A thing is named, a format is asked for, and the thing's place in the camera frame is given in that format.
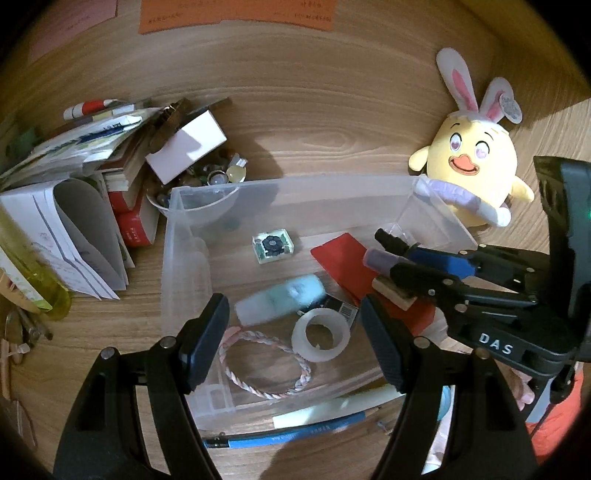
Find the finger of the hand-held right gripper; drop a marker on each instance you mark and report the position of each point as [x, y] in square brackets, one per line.
[425, 281]
[438, 261]

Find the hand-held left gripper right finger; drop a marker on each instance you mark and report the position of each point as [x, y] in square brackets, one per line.
[385, 346]

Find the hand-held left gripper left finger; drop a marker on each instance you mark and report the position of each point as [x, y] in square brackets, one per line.
[205, 344]

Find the beige wooden block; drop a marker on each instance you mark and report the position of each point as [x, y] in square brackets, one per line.
[395, 293]

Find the purple cosmetic bottle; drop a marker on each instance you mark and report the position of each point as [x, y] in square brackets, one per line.
[381, 259]

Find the dark blue small box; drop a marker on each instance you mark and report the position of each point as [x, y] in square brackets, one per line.
[344, 311]

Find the white tape roll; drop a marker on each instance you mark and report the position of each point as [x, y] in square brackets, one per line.
[307, 348]

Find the teal bottle with black cap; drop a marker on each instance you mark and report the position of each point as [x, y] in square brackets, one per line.
[277, 300]

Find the small clear plastic case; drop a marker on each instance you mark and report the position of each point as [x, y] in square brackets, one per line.
[273, 247]

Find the clear plastic storage bin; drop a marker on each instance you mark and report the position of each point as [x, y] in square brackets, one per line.
[323, 207]

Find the dark red flat case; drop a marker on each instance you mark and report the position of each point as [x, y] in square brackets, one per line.
[341, 258]

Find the pale yellow white tube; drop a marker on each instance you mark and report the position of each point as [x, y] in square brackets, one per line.
[323, 410]

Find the yellow chick plush bunny ears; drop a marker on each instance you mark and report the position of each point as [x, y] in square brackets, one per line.
[471, 161]

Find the blue pencil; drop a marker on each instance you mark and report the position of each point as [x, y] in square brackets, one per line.
[295, 434]

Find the red books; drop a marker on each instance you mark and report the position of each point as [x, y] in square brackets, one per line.
[136, 221]

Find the clear bowl of trinkets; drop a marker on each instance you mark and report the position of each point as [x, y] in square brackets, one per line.
[203, 198]

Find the person's orange clothing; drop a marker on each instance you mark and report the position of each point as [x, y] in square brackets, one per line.
[561, 429]

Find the green spray bottle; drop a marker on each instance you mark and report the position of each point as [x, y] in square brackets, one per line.
[37, 290]

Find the white folded papers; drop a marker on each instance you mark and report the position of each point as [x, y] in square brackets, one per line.
[69, 230]

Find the small white cardboard box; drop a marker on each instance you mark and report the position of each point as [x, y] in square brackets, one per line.
[184, 147]

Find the pile of pens and leaflets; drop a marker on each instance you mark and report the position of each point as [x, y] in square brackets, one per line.
[87, 134]

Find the orange paper note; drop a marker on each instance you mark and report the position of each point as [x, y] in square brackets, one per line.
[231, 16]

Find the pink paper note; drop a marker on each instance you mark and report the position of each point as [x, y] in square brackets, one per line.
[69, 25]

